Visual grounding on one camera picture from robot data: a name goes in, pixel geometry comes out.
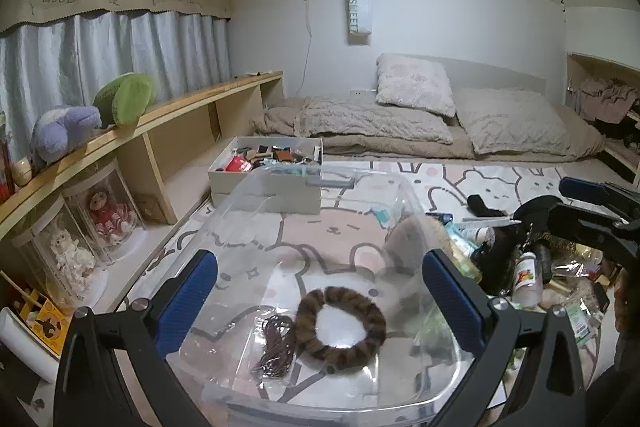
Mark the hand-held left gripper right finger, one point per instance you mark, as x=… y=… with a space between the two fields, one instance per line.
x=450 y=302

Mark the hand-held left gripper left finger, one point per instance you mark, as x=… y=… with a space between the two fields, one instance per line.
x=192 y=292

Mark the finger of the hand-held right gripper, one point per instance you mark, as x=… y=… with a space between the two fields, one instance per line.
x=585 y=192
x=575 y=218

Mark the beige fleece hat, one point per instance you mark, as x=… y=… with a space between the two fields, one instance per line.
x=415 y=234

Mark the clear plastic container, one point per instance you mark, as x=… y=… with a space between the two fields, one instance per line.
x=240 y=227

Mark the green plastic packet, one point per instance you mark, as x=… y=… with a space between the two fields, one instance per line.
x=465 y=252

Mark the white closet shelf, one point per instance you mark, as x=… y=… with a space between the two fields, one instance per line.
x=620 y=152

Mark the white bottle with fruit label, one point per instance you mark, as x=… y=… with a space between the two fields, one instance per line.
x=527 y=279

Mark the black sock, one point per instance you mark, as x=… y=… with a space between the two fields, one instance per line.
x=482 y=206

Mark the pile of clothes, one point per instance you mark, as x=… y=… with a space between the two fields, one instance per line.
x=600 y=99

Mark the large beige pillow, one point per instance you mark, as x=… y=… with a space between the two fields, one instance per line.
x=510 y=122

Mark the small teal item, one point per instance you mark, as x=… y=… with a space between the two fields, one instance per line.
x=382 y=214

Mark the red-dressed doll in clear case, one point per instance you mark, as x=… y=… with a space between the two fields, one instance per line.
x=107 y=212

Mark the brown striped furry hair band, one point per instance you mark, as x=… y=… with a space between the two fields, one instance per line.
x=310 y=307

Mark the white cardboard box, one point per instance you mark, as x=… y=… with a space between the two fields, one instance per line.
x=270 y=189

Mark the white doll in clear case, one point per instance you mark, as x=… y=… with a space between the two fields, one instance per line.
x=65 y=252

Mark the small red packet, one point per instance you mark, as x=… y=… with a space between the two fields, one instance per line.
x=235 y=163

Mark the yellow cardboard box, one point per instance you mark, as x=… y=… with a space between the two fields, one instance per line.
x=42 y=317

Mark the white paper roll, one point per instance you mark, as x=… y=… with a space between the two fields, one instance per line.
x=20 y=342

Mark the long wooden shelf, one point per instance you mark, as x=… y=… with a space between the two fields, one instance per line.
x=200 y=97

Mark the beige fluffy blanket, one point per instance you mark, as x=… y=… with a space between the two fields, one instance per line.
x=370 y=122

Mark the small fluffy pillow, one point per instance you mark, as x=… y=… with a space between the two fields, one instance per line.
x=412 y=82

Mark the green plush toy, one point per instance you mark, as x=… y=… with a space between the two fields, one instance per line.
x=125 y=97

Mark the purple plush toy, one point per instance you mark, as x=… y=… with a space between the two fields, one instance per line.
x=60 y=132

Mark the wooden egg figure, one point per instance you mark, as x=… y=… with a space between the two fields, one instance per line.
x=22 y=172

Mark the pale blue curtain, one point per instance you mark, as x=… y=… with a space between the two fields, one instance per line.
x=100 y=52

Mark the white hanging bag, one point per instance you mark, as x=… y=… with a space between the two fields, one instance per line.
x=357 y=12

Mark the wall power socket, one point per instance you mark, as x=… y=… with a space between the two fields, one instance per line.
x=362 y=91

